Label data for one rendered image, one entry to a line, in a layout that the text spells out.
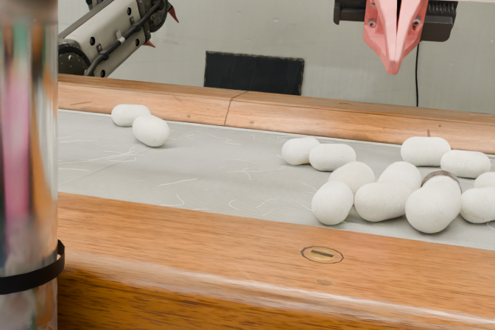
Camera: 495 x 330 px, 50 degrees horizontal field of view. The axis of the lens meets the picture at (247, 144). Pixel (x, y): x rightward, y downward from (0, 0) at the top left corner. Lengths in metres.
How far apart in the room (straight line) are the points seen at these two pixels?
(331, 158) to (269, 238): 0.19
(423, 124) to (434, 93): 1.90
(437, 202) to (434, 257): 0.09
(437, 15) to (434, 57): 1.91
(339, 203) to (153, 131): 0.18
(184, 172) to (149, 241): 0.17
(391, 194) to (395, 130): 0.23
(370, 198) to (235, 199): 0.07
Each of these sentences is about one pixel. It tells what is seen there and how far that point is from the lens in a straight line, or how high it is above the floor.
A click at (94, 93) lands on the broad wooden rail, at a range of 0.55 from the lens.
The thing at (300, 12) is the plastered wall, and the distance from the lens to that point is 2.39.
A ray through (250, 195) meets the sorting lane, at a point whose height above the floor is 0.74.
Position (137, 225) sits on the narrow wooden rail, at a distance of 0.17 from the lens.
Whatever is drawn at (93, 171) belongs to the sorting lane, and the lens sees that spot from 0.33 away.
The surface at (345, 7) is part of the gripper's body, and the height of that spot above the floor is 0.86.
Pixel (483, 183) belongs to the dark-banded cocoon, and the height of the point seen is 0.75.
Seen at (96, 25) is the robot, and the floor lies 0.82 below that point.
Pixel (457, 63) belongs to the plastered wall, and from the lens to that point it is 2.41.
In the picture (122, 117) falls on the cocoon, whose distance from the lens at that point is 0.46.
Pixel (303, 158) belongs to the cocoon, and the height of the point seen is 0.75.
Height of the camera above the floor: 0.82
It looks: 11 degrees down
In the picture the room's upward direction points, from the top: 4 degrees clockwise
